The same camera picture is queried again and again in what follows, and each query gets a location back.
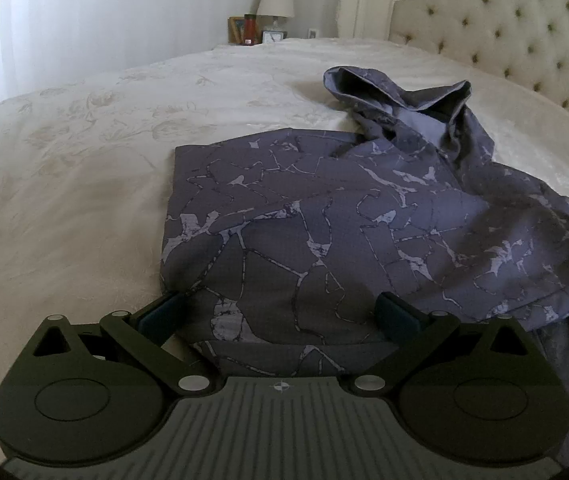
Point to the red bottle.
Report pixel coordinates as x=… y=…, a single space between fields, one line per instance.
x=251 y=29

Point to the cream tufted headboard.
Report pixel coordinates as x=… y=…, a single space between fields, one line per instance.
x=489 y=15

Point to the white sheer curtain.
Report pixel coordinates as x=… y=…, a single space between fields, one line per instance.
x=64 y=20

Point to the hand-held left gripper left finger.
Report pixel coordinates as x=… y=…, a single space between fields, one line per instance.
x=157 y=316

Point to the cream floral bedspread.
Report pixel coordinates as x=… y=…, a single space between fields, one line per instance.
x=89 y=160

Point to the small picture frame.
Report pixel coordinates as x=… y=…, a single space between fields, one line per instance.
x=237 y=31

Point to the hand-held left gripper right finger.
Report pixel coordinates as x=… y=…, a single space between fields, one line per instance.
x=395 y=316

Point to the small desk clock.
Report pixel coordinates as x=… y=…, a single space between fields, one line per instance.
x=273 y=36

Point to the purple marble-print hoodie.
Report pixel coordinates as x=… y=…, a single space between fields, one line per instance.
x=314 y=210

